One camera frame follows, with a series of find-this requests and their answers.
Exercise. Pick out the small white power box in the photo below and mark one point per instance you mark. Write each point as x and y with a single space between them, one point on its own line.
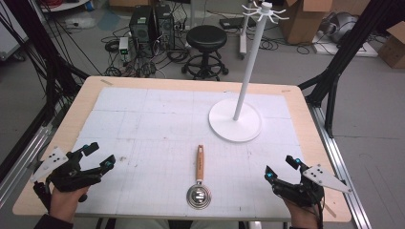
123 46

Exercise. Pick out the black computer tower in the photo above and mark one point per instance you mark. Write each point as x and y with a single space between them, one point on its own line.
165 25
141 28

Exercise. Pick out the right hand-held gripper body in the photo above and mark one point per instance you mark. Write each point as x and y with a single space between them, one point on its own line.
302 192

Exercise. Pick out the large open cardboard box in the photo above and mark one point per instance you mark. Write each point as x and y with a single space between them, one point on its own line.
302 22

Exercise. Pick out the small cardboard box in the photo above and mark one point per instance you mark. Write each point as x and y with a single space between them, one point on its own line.
393 47

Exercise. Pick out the white floor board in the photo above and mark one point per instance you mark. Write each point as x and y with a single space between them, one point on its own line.
347 47

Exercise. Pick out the person's right hand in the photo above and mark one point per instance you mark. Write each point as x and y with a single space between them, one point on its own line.
302 216

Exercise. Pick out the aluminium rail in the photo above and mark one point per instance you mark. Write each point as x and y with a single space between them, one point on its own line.
24 165
337 165

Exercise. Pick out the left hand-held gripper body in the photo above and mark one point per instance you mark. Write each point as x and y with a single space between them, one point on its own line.
68 176

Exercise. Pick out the white round table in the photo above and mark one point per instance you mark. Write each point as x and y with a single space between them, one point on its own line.
63 4

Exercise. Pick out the black round stool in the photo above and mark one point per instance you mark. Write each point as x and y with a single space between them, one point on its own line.
206 38

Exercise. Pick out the white hook rack stand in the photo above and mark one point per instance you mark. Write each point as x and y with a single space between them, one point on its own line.
235 127

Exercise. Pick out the flat black device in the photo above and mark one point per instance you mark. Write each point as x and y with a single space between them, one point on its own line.
234 23

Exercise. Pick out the white floor stand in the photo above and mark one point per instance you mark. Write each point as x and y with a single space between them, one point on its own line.
244 38

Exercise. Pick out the white grid mat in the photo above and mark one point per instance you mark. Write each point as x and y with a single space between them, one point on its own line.
143 127

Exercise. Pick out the black metal frame stand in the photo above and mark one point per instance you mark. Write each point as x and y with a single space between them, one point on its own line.
340 63
51 63

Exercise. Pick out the grey vacuum cleaner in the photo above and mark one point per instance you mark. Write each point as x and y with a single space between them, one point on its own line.
342 27

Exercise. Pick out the person's left hand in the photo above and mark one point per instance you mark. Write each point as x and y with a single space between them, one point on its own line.
67 203

